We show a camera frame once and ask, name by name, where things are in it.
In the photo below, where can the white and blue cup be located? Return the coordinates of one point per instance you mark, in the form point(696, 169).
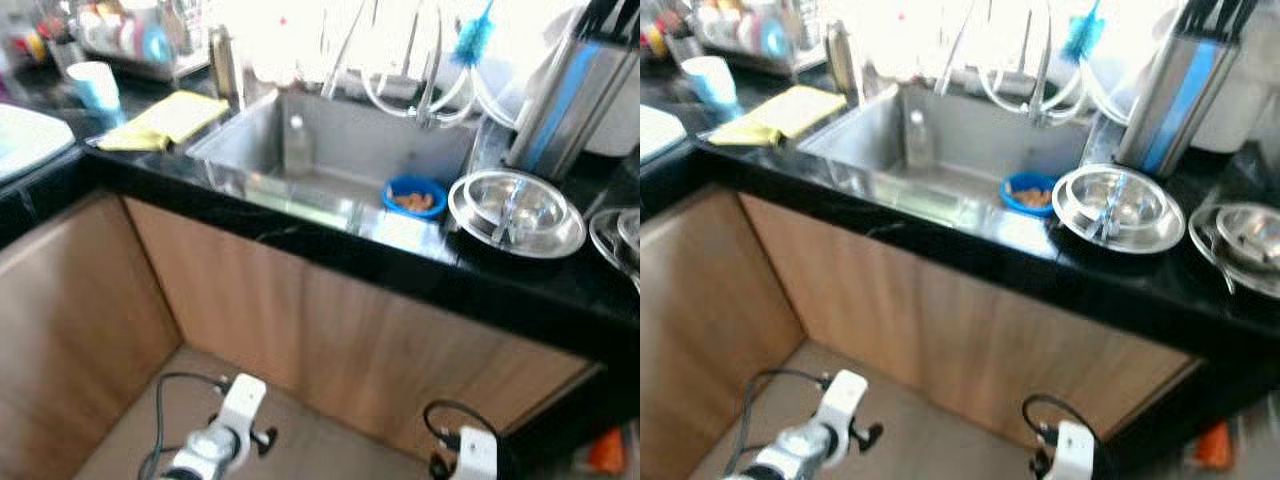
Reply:
point(710, 85)
point(95, 90)

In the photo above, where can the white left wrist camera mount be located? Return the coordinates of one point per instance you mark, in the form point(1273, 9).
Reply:
point(240, 400)
point(843, 395)

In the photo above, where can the steel bowl with spoon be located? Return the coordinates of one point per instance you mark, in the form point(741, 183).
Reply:
point(1145, 200)
point(545, 205)

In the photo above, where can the steel thermos bottle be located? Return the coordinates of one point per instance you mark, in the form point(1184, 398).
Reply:
point(225, 65)
point(840, 60)

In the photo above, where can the stainless steel sink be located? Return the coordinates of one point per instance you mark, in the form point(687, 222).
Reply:
point(960, 140)
point(350, 150)

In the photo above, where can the wooden cabinet door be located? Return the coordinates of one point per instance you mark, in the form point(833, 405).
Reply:
point(1040, 350)
point(420, 350)
point(840, 290)
point(220, 290)

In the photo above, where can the blue bottle brush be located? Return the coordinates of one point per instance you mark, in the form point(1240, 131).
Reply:
point(472, 40)
point(1082, 38)

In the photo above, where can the wooden cabinet side panel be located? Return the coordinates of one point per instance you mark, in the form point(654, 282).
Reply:
point(700, 330)
point(70, 330)

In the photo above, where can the blue plastic bowl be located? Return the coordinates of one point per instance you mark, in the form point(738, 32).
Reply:
point(1008, 192)
point(388, 195)

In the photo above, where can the white round appliance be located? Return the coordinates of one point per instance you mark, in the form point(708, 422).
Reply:
point(1230, 120)

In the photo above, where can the white flat board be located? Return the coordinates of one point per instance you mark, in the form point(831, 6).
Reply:
point(660, 135)
point(30, 140)

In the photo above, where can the clear plastic bottle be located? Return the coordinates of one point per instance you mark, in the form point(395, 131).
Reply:
point(918, 145)
point(297, 150)

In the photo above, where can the white kettle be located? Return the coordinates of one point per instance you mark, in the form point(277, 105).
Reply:
point(550, 60)
point(1155, 60)

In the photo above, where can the metal dish rack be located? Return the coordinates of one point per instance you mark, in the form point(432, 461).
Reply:
point(150, 65)
point(760, 62)

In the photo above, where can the yellow cleaning cloth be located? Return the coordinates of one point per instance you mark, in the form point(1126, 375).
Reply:
point(790, 110)
point(170, 118)

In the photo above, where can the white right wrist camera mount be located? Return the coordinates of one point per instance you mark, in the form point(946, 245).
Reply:
point(1075, 450)
point(478, 455)

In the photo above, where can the brown food pieces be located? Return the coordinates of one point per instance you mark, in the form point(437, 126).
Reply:
point(415, 201)
point(1032, 197)

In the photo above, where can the steel pull-out faucet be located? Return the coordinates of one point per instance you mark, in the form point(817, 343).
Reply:
point(340, 60)
point(955, 55)

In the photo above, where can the orange object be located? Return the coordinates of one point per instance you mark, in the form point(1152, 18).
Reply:
point(605, 452)
point(1213, 447)

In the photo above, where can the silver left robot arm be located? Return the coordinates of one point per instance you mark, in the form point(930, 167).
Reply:
point(200, 460)
point(790, 460)

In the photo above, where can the steel knife block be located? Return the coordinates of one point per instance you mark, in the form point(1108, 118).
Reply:
point(560, 110)
point(1170, 110)

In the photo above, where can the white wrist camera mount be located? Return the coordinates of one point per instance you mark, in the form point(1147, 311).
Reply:
point(240, 400)
point(843, 395)
point(478, 455)
point(1075, 450)

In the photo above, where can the large steel plate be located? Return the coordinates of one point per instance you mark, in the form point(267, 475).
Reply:
point(1160, 235)
point(560, 240)

